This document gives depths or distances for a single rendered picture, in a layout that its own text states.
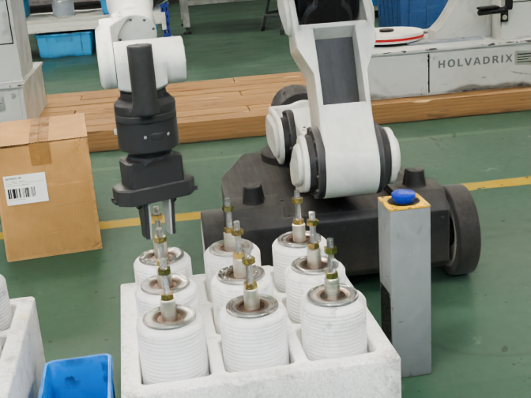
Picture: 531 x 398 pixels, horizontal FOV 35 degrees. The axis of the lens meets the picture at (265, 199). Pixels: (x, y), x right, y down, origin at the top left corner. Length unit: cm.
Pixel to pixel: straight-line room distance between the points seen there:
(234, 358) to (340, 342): 15
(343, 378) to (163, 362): 25
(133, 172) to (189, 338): 25
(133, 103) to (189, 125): 201
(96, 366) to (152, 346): 26
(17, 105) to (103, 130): 34
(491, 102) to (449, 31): 36
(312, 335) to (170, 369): 21
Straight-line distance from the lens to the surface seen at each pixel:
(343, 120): 160
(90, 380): 144
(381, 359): 121
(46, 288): 202
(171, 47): 119
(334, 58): 168
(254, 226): 172
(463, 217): 181
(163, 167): 122
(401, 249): 141
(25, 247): 220
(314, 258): 132
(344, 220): 174
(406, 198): 140
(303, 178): 161
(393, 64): 333
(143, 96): 115
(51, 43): 590
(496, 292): 184
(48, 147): 213
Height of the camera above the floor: 77
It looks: 18 degrees down
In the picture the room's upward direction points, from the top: 4 degrees counter-clockwise
